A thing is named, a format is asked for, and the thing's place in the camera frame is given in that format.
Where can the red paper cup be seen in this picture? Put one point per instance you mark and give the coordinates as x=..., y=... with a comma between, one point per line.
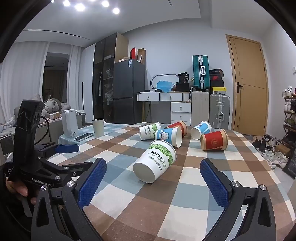
x=214, y=140
x=179, y=127

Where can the white curtain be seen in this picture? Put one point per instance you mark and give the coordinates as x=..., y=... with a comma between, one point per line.
x=75, y=76

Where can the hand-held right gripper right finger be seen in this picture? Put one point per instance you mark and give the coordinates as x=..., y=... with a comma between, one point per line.
x=215, y=185

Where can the dark glass cabinet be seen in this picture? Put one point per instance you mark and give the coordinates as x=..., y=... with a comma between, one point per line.
x=104, y=58

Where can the white electric kettle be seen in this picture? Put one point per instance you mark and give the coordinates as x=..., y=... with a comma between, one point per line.
x=69, y=122

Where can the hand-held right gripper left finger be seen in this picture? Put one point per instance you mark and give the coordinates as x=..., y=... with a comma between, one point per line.
x=92, y=184

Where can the grey sofa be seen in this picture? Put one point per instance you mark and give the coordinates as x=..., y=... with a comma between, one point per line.
x=9, y=129

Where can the blue rabbit paper cup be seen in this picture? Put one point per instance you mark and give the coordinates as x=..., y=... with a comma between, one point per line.
x=167, y=136
x=200, y=130

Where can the grey clothes pile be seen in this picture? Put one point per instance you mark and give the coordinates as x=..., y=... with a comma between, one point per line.
x=53, y=105

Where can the silver suitcase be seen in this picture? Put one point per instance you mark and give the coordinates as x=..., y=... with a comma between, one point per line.
x=219, y=111

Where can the black refrigerator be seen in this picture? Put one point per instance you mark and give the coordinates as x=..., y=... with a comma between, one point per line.
x=128, y=92

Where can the yellow black box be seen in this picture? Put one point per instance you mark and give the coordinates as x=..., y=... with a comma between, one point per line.
x=218, y=90

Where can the smartphone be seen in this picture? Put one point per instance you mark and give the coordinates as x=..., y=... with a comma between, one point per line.
x=83, y=136

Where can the grey curved tube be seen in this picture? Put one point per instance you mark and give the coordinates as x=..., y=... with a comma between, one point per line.
x=161, y=74

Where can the checked tablecloth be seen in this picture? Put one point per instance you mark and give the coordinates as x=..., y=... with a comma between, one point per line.
x=185, y=208

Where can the wooden door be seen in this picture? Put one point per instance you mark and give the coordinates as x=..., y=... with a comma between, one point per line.
x=249, y=92

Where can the blue plastic bag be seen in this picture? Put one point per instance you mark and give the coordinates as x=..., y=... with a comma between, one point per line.
x=165, y=85

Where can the black red-logo shoe box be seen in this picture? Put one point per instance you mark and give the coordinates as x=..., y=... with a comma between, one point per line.
x=217, y=82

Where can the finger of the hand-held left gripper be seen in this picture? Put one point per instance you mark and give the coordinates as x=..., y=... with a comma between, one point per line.
x=67, y=148
x=69, y=169

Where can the person's left hand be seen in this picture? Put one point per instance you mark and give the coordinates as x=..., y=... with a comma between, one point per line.
x=19, y=190

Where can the pile of shoes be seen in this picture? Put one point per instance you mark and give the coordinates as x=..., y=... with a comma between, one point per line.
x=270, y=153

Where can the white green-leaf paper cup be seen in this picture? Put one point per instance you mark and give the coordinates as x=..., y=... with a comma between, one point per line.
x=148, y=131
x=155, y=162

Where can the open cardboard box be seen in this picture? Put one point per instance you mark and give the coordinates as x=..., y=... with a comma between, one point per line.
x=141, y=55

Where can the shoe rack with shoes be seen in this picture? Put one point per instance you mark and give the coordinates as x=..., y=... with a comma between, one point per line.
x=290, y=115

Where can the black printed bag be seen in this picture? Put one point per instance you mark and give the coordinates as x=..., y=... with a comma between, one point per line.
x=290, y=165

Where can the red box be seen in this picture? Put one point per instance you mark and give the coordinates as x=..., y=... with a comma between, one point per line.
x=133, y=53

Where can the white suitcase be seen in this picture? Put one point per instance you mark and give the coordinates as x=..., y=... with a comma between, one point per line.
x=200, y=109

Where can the teal suitcase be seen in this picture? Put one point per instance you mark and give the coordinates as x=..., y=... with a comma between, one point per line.
x=200, y=71

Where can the white desk with drawers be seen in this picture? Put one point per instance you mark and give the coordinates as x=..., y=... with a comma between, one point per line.
x=180, y=109

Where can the ceiling light cluster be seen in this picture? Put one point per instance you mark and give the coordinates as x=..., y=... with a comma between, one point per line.
x=79, y=7

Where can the beige tumbler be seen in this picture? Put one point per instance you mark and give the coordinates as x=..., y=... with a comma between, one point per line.
x=98, y=128

